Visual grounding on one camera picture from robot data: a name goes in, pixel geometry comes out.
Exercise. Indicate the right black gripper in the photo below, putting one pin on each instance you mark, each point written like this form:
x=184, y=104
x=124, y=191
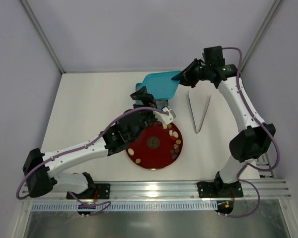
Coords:
x=191, y=73

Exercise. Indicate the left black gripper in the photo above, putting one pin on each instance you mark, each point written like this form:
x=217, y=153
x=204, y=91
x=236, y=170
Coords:
x=147, y=103

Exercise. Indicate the teal tin lid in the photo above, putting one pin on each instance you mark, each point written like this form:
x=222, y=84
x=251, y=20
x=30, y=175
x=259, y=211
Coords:
x=160, y=85

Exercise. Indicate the metal tongs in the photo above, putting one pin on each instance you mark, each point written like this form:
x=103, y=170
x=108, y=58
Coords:
x=198, y=112

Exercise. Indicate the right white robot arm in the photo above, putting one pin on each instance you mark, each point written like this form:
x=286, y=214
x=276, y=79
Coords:
x=254, y=134

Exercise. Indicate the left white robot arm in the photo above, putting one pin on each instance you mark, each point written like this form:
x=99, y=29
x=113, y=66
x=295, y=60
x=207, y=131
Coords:
x=45, y=171

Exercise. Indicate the white round swirl chocolate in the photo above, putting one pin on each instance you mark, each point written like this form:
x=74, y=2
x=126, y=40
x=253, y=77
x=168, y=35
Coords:
x=131, y=152

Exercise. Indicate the teal tin box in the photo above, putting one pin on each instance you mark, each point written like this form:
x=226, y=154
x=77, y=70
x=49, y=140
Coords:
x=143, y=98

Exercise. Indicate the red round tray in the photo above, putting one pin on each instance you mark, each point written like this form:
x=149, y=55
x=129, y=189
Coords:
x=157, y=148

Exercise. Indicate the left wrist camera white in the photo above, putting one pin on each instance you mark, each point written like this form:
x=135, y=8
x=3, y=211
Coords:
x=165, y=115

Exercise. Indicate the left black mount plate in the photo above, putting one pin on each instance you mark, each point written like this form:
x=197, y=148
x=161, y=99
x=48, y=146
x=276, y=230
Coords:
x=95, y=191

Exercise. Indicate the black mount plate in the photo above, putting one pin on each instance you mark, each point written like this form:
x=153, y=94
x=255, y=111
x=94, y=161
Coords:
x=219, y=190
x=95, y=191

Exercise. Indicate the right black mount plate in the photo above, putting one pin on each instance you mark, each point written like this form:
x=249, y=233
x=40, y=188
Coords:
x=219, y=190

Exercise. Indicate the slotted cable duct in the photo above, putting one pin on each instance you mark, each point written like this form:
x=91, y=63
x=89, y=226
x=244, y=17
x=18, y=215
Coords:
x=127, y=206

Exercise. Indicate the right frame post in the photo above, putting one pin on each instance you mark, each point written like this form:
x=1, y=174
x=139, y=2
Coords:
x=261, y=32

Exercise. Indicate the frame post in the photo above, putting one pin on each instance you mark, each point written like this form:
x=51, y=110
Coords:
x=261, y=32
x=41, y=34

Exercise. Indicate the aluminium rail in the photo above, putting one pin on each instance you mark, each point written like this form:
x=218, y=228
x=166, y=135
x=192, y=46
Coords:
x=188, y=190

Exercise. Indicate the left frame post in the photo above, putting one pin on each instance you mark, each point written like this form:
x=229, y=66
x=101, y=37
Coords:
x=41, y=34

